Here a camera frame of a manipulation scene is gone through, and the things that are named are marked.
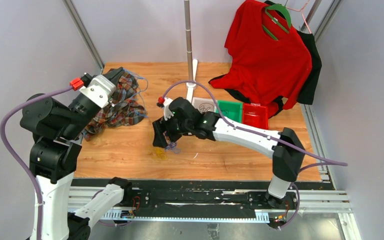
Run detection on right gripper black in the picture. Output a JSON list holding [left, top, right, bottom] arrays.
[[152, 114, 192, 150]]

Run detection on coloured cable bundle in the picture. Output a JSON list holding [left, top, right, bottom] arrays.
[[150, 139, 182, 162]]

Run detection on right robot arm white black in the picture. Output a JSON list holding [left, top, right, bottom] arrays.
[[152, 97, 305, 209]]

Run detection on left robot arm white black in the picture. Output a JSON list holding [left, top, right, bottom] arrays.
[[20, 68, 133, 240]]

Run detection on plaid flannel shirt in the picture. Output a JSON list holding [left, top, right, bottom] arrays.
[[82, 67, 147, 141]]

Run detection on white plastic bin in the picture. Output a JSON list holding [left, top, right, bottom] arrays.
[[192, 97, 216, 113]]

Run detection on metal pole with white base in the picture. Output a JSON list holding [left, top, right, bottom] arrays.
[[183, 0, 198, 103]]

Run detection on green plastic bin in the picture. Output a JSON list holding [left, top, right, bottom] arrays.
[[217, 100, 243, 123]]

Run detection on red plastic bin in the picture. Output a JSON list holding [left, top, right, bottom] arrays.
[[241, 103, 269, 130]]

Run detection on red t-shirt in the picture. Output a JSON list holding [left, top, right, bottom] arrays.
[[209, 0, 312, 118]]

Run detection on black t-shirt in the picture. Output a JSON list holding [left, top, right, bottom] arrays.
[[264, 0, 323, 106]]

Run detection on green clothes hanger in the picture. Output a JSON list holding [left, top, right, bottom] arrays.
[[261, 3, 292, 41]]

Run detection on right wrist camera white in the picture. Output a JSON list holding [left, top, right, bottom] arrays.
[[162, 97, 174, 121]]

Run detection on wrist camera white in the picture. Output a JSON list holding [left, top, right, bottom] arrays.
[[162, 97, 174, 121], [79, 74, 116, 109]]

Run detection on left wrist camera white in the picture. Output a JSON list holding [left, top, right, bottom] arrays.
[[79, 74, 116, 109]]

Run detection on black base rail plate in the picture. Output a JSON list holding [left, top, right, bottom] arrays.
[[71, 178, 299, 221]]

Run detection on aluminium frame post left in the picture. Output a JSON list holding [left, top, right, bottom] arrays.
[[62, 0, 105, 72]]

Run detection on aluminium frame post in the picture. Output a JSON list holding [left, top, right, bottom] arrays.
[[314, 0, 343, 42], [62, 0, 105, 72]]

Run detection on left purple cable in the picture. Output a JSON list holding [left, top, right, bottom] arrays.
[[0, 77, 85, 240]]

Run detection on pink wire hanger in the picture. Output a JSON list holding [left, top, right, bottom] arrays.
[[284, 0, 314, 34]]

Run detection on aluminium frame post right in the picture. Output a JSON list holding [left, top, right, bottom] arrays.
[[314, 0, 343, 42]]

